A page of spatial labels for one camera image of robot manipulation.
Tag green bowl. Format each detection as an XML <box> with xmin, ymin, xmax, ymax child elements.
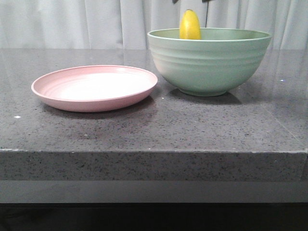
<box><xmin>148</xmin><ymin>28</ymin><xmax>271</xmax><ymax>96</ymax></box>

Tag yellow banana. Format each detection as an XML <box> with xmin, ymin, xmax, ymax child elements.
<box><xmin>179</xmin><ymin>9</ymin><xmax>201</xmax><ymax>40</ymax></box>

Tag pink plate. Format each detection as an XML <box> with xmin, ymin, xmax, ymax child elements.
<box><xmin>31</xmin><ymin>65</ymin><xmax>158</xmax><ymax>112</ymax></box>

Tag pale curtain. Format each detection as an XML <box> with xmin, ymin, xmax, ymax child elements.
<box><xmin>0</xmin><ymin>0</ymin><xmax>308</xmax><ymax>50</ymax></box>

